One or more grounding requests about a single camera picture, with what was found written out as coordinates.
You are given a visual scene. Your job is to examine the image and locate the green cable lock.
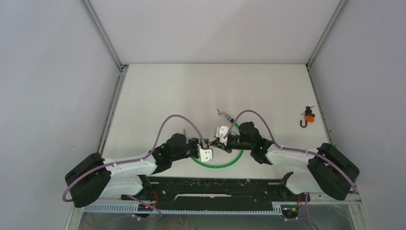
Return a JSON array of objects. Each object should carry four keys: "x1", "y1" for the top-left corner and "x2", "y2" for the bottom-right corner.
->
[{"x1": 191, "y1": 113, "x2": 244, "y2": 169}]

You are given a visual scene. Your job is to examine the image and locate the silver key bunch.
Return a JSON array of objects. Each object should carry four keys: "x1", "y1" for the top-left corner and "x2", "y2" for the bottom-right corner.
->
[{"x1": 217, "y1": 109, "x2": 227, "y2": 116}]

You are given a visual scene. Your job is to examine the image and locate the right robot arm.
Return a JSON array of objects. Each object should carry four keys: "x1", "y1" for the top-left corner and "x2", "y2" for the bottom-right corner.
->
[{"x1": 211, "y1": 122, "x2": 360, "y2": 201}]

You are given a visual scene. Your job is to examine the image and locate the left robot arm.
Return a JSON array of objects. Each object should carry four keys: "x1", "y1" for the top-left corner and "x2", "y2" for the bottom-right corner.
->
[{"x1": 63, "y1": 133, "x2": 213, "y2": 208}]

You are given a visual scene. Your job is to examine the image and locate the orange padlock with keys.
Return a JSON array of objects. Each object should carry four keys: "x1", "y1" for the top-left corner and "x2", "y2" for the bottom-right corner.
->
[{"x1": 300, "y1": 106, "x2": 315, "y2": 128}]

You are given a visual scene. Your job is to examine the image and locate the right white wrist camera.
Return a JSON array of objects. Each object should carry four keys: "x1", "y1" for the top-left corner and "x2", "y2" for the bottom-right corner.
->
[{"x1": 215, "y1": 126, "x2": 229, "y2": 144}]

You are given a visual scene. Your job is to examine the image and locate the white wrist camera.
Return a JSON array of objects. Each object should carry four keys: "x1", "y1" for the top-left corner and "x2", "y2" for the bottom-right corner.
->
[
  {"x1": 197, "y1": 145, "x2": 213, "y2": 162},
  {"x1": 215, "y1": 126, "x2": 229, "y2": 144}
]

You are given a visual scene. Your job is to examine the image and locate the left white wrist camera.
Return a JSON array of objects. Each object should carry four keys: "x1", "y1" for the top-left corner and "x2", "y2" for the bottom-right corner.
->
[{"x1": 197, "y1": 145, "x2": 213, "y2": 162}]

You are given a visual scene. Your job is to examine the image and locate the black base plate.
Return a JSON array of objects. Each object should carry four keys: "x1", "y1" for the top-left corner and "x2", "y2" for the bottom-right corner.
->
[{"x1": 133, "y1": 176, "x2": 306, "y2": 211}]

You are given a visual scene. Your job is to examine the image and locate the grey cable duct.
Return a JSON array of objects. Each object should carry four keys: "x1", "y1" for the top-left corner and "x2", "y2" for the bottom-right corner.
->
[{"x1": 83, "y1": 202, "x2": 282, "y2": 216}]

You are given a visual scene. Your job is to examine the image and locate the left aluminium corner post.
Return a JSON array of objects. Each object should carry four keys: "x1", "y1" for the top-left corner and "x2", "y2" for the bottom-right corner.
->
[{"x1": 80, "y1": 0, "x2": 123, "y2": 71}]

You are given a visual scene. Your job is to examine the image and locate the aluminium corner post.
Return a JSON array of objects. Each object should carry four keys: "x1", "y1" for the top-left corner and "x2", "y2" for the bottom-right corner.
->
[
  {"x1": 306, "y1": 0, "x2": 349, "y2": 70},
  {"x1": 80, "y1": 0, "x2": 123, "y2": 71}
]

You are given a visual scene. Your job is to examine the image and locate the aluminium front frame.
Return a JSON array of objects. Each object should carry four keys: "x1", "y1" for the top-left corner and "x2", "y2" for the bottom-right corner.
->
[{"x1": 80, "y1": 177, "x2": 361, "y2": 221}]

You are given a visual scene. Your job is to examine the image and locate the right aluminium corner post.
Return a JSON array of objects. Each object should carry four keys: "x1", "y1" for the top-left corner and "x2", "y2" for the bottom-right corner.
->
[{"x1": 306, "y1": 0, "x2": 349, "y2": 70}]

